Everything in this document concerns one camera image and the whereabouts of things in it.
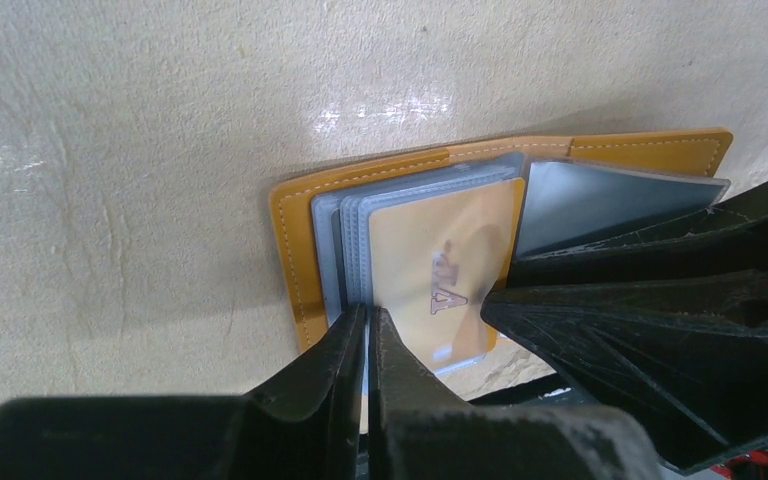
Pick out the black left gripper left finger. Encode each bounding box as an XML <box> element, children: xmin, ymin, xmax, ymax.
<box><xmin>0</xmin><ymin>306</ymin><xmax>367</xmax><ymax>479</ymax></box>

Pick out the yellow leather card holder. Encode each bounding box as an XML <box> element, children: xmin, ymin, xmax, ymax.
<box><xmin>269</xmin><ymin>128</ymin><xmax>734</xmax><ymax>352</ymax></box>

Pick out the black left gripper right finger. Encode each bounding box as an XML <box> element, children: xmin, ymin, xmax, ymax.
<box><xmin>367</xmin><ymin>307</ymin><xmax>661</xmax><ymax>479</ymax></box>

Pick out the gold VIP card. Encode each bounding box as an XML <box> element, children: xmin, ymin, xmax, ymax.
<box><xmin>368</xmin><ymin>178</ymin><xmax>525</xmax><ymax>373</ymax></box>

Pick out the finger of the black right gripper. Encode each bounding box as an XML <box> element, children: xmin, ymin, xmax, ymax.
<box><xmin>507</xmin><ymin>181</ymin><xmax>768</xmax><ymax>288</ymax></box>
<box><xmin>481</xmin><ymin>270</ymin><xmax>768</xmax><ymax>474</ymax></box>

